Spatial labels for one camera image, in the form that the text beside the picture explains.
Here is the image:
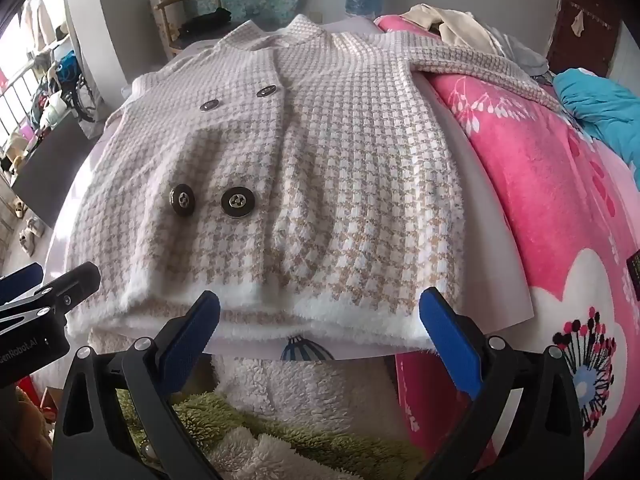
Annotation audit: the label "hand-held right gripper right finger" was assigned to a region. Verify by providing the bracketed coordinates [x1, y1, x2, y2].
[419, 287, 586, 480]

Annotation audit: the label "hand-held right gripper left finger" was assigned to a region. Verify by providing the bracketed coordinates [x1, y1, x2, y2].
[51, 290, 223, 480]

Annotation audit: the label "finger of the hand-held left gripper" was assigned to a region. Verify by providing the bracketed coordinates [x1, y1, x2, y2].
[0, 261, 102, 336]
[0, 262, 45, 306]

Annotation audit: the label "beige houndstooth knit coat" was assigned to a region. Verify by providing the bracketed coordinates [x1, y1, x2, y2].
[65, 15, 566, 351]

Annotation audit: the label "beige clothes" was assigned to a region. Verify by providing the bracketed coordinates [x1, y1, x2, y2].
[402, 4, 506, 56]

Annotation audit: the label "green fluffy garment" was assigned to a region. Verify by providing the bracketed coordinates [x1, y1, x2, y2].
[117, 392, 426, 480]

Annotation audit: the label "dark grey cabinet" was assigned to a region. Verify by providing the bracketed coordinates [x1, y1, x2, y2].
[12, 120, 88, 226]

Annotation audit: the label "white fluffy garment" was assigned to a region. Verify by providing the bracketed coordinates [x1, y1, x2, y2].
[65, 330, 401, 480]

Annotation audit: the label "pink floral blanket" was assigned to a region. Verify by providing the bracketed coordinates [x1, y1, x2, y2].
[375, 12, 640, 480]

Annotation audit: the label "metal balcony railing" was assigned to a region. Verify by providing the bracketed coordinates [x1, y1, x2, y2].
[0, 45, 56, 161]

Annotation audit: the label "wheelchair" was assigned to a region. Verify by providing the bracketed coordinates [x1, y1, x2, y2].
[55, 55, 96, 121]

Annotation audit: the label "hanging beige garment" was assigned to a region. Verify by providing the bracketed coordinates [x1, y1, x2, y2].
[22, 0, 56, 46]

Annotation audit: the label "blue cloth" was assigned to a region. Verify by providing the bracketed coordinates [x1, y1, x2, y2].
[554, 69, 640, 171]

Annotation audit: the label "wooden chair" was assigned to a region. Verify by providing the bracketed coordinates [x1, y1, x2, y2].
[150, 0, 236, 58]

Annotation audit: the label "black bag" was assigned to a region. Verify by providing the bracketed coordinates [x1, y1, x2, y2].
[179, 7, 233, 36]

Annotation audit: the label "grey cloth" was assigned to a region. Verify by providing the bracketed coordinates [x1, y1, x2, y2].
[487, 30, 553, 78]

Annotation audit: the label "dark wooden door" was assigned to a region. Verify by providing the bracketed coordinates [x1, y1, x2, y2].
[547, 0, 623, 78]

